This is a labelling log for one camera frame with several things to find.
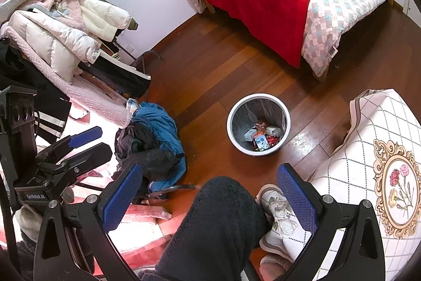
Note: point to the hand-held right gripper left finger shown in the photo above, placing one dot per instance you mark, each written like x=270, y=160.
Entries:
x=121, y=198

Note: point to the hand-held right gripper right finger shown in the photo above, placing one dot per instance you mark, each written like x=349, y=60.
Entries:
x=297, y=198

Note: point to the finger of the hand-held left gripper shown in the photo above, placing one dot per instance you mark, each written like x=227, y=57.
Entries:
x=95, y=152
x=85, y=137

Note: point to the white round trash bin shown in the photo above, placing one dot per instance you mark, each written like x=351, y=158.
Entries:
x=258, y=152

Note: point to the red snack wrapper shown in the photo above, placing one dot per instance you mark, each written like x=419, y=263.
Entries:
x=273, y=140

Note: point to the blue and white carton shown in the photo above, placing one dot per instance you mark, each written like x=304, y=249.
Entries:
x=261, y=142

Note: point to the white packet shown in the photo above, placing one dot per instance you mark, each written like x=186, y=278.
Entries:
x=273, y=130

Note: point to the white small carton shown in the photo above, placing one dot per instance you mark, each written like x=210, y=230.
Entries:
x=249, y=135

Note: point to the orange snack wrapper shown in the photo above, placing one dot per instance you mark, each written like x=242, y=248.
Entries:
x=260, y=125

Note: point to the black bin liner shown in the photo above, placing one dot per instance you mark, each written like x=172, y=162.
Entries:
x=243, y=116

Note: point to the floral slipper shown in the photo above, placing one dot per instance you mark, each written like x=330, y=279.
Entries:
x=279, y=212
x=273, y=267

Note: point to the pink striped bedding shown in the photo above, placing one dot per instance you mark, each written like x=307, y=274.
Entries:
x=141, y=218

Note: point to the pink fleece blanket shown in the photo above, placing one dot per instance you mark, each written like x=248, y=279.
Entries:
x=92, y=96

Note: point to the black chair base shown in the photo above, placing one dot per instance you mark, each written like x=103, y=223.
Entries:
x=171, y=189

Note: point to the black crumpled clothing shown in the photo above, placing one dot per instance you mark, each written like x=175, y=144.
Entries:
x=148, y=156

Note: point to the black garment with white stripes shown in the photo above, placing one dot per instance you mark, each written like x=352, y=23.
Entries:
x=33, y=96

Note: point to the blue jacket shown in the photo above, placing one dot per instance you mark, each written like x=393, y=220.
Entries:
x=161, y=123

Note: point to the person's dark fleece trouser leg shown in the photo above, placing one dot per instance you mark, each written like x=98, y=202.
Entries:
x=213, y=228

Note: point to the metal clothes rack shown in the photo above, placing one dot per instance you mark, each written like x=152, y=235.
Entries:
x=148, y=54

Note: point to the white puffer jacket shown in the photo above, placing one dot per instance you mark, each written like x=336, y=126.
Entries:
x=49, y=34

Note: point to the cream puffer jacket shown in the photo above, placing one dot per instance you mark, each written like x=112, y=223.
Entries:
x=102, y=17

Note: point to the bed with checkered sheet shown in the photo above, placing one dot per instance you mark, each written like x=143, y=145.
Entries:
x=335, y=17

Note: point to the red blanket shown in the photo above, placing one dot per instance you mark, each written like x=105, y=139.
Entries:
x=263, y=4

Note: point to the white wall socket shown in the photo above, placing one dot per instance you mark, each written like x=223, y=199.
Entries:
x=130, y=48

